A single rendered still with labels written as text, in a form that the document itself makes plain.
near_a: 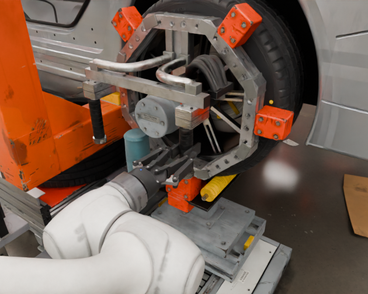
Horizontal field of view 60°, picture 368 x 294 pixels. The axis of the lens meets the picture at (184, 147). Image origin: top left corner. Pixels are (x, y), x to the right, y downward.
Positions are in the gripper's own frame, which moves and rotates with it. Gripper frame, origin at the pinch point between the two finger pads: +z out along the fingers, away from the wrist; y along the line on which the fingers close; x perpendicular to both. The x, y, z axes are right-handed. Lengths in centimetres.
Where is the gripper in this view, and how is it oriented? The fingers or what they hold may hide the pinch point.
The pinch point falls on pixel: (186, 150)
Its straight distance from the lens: 84.8
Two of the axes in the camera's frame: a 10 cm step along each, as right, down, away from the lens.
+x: 0.0, -8.6, -5.0
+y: 8.3, 2.8, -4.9
